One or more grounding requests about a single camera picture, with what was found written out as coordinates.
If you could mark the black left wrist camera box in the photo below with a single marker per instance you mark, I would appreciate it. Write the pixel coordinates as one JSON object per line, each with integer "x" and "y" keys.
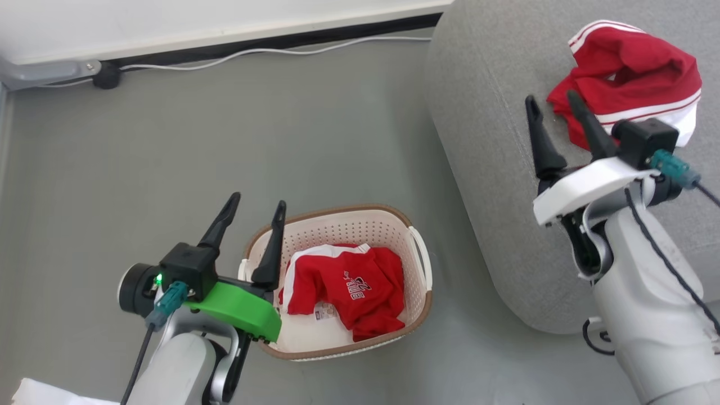
{"x": 188, "y": 267}

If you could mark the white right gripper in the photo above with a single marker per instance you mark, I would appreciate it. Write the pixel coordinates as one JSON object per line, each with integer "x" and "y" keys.
{"x": 585, "y": 185}

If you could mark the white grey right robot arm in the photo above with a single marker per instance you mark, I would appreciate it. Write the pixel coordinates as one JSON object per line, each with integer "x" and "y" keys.
{"x": 647, "y": 304}

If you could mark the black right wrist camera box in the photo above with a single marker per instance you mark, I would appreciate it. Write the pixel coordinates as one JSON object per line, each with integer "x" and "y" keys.
{"x": 647, "y": 140}

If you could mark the red shorts with white stripes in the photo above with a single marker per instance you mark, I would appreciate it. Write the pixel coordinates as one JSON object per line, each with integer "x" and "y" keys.
{"x": 630, "y": 73}

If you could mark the black round floor stopper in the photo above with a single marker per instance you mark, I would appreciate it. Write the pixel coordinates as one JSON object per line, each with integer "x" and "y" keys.
{"x": 107, "y": 76}

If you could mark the white tape strip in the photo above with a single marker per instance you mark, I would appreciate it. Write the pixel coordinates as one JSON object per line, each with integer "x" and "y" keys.
{"x": 50, "y": 394}

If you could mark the grey fabric sofa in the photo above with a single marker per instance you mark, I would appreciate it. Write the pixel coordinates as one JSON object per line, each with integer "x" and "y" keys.
{"x": 495, "y": 169}

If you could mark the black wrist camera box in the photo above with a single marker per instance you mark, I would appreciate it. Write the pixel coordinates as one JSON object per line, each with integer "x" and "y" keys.
{"x": 647, "y": 140}
{"x": 188, "y": 267}

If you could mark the cream laundry basket brown rim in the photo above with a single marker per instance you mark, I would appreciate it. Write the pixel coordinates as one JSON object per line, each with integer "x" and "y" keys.
{"x": 337, "y": 228}

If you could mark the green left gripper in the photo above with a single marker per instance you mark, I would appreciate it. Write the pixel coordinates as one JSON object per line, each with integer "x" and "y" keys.
{"x": 247, "y": 312}

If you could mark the red jersey with print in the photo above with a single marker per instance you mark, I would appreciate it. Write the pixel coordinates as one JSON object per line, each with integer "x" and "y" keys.
{"x": 360, "y": 287}

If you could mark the black baseboard strip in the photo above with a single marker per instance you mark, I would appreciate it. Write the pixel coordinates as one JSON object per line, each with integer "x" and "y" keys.
{"x": 281, "y": 40}

